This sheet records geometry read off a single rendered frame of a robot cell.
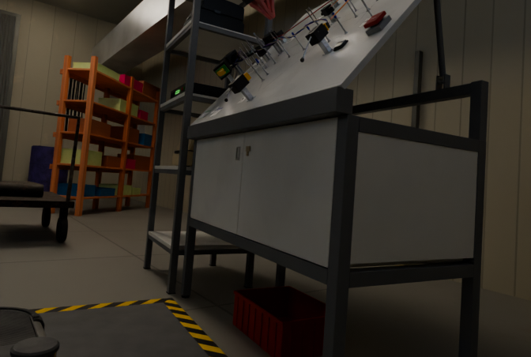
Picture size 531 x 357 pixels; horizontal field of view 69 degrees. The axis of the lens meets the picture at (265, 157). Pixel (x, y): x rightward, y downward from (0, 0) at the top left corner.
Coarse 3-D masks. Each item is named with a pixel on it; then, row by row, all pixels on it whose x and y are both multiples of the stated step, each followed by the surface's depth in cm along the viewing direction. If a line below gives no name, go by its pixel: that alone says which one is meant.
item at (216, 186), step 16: (208, 144) 183; (224, 144) 166; (240, 144) 152; (208, 160) 181; (224, 160) 164; (240, 160) 151; (208, 176) 179; (224, 176) 162; (240, 176) 149; (208, 192) 177; (224, 192) 161; (192, 208) 194; (208, 208) 175; (224, 208) 159; (224, 224) 158
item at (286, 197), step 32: (288, 128) 122; (320, 128) 108; (256, 160) 139; (288, 160) 121; (320, 160) 107; (256, 192) 137; (288, 192) 119; (320, 192) 105; (256, 224) 135; (288, 224) 117; (320, 224) 104; (320, 256) 103
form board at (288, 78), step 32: (352, 0) 171; (384, 0) 134; (416, 0) 112; (288, 32) 222; (352, 32) 128; (384, 32) 106; (288, 64) 156; (320, 64) 125; (352, 64) 103; (224, 96) 198; (256, 96) 150; (288, 96) 120
